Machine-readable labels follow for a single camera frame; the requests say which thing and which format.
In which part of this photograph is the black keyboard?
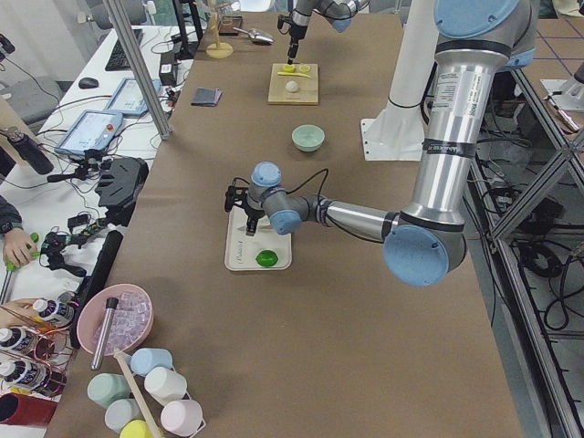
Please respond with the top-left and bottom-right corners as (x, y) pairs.
(105, 28), (143, 71)

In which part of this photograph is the white plastic cup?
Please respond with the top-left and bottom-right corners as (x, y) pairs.
(144, 367), (187, 406)

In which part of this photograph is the aluminium frame post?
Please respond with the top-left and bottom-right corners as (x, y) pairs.
(103, 0), (171, 141)

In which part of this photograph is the pink plastic cup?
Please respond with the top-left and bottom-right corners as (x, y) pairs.
(161, 400), (204, 437)

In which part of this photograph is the blue plastic cup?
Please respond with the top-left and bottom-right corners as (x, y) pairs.
(130, 348), (173, 377)

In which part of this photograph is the mint green bowl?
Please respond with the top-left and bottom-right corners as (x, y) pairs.
(291, 124), (325, 152)

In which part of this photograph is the green plastic cup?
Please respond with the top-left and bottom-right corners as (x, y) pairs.
(87, 373), (130, 409)

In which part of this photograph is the white steamed bun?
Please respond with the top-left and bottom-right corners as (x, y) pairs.
(285, 80), (299, 93)

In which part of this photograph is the black controller device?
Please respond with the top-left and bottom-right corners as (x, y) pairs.
(95, 157), (149, 226)

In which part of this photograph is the yellow plastic cup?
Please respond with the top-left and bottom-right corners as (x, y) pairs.
(120, 420), (153, 438)

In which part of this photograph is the pink ribbed bowl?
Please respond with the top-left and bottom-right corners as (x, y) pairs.
(77, 284), (154, 356)

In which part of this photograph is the bamboo cutting board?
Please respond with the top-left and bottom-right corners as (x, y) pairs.
(267, 63), (319, 105)

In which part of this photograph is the blue teach pendant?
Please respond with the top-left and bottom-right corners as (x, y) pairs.
(54, 109), (123, 157)
(105, 78), (148, 118)

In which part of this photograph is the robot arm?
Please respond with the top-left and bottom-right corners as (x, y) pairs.
(277, 0), (370, 65)
(224, 1), (538, 287)

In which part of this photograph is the grey folded cloth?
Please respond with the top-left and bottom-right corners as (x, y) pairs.
(191, 88), (223, 107)

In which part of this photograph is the green lime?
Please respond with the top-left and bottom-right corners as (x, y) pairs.
(255, 249), (279, 267)

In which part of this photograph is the person's hand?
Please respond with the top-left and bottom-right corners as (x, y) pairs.
(3, 228), (37, 267)

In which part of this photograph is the wooden mug tree stand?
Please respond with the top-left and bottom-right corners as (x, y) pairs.
(205, 1), (234, 59)

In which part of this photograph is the metal tube in bowl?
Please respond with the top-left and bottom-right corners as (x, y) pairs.
(89, 297), (119, 371)

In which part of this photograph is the cream rabbit tray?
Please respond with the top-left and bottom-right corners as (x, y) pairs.
(224, 207), (292, 271)

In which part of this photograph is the dark tray at table edge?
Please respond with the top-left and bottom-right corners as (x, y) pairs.
(219, 16), (243, 37)

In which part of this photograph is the yellow plastic knife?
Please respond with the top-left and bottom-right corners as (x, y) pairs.
(277, 70), (312, 78)

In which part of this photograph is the grey plastic cup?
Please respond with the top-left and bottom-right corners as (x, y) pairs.
(104, 399), (143, 433)

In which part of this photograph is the metal scoop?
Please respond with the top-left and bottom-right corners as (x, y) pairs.
(235, 27), (274, 46)

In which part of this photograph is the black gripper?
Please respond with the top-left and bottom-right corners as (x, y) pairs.
(277, 15), (308, 64)
(224, 177), (265, 236)

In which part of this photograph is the black computer mouse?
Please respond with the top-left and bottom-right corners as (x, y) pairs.
(78, 77), (99, 89)

